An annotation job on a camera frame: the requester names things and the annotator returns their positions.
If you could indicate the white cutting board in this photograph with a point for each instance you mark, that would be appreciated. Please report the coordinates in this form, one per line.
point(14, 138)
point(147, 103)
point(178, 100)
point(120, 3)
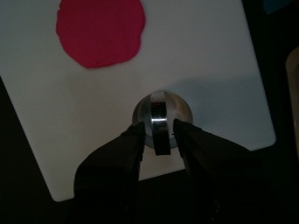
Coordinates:
point(194, 58)

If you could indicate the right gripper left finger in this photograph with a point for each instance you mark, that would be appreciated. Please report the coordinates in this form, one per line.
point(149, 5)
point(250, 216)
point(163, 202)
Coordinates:
point(104, 175)

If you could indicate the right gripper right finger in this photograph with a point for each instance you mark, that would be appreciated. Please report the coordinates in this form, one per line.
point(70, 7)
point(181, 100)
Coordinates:
point(218, 175)

